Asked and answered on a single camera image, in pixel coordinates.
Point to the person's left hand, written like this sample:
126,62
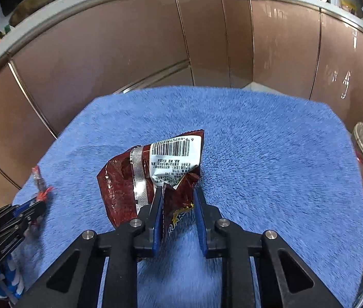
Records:
11,279

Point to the yellow food packets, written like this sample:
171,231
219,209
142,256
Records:
354,8

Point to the brass coloured wok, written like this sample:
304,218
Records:
37,3

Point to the dark red snack bag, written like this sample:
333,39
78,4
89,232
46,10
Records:
120,179

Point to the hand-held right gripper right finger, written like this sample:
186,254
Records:
200,224

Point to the blue fluffy towel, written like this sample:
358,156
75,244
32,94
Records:
264,166

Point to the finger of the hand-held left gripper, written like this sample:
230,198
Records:
27,206
32,220

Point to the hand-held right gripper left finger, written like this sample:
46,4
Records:
158,221

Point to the brown kitchen base cabinets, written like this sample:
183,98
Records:
136,45

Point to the small red candy wrapper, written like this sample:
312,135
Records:
38,179

